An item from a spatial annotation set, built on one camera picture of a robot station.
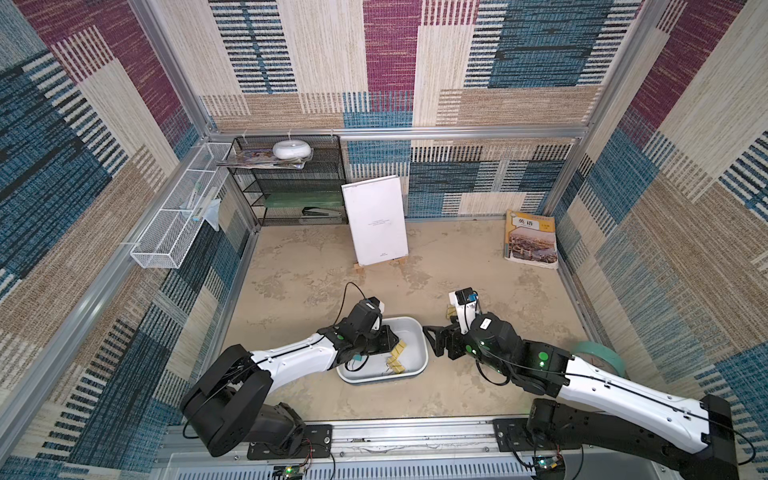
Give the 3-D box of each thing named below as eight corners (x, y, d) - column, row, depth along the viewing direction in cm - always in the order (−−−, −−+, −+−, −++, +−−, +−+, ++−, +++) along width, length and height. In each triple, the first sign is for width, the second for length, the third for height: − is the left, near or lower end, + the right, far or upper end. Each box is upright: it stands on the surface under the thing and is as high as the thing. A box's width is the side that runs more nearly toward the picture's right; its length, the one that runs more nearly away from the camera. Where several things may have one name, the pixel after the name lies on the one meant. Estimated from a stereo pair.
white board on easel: (358, 277, 106) (349, 216, 83) (351, 246, 115) (341, 183, 92) (406, 267, 108) (410, 205, 86) (395, 238, 117) (396, 174, 95)
